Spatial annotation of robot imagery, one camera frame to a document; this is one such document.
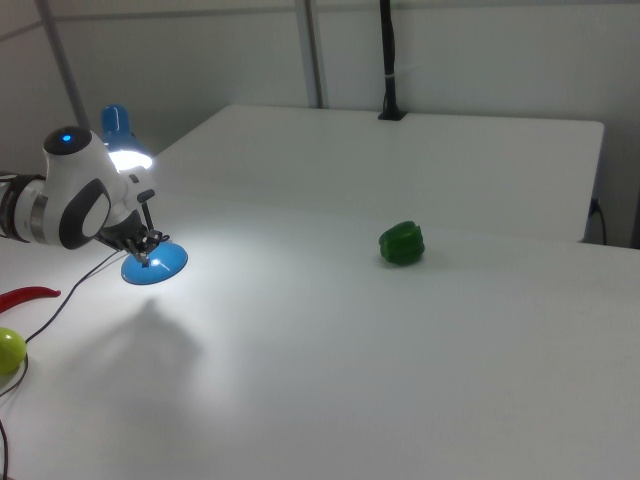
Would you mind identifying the green apple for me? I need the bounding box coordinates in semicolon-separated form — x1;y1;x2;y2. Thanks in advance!
0;327;29;376

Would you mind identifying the red chili pepper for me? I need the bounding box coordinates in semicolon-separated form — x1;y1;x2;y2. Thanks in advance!
0;285;62;316

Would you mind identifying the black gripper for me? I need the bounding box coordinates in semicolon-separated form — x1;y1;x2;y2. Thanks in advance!
95;208;171;267

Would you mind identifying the black lamp power cable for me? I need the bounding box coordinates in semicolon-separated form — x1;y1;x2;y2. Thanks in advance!
0;249;126;480

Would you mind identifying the green bell pepper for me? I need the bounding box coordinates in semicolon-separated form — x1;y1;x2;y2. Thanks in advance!
377;220;427;268

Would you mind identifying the black pole with clamp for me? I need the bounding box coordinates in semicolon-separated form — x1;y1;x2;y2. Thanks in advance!
377;0;408;123

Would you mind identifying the blue gooseneck desk lamp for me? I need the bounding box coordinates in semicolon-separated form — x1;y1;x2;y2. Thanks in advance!
99;103;190;287

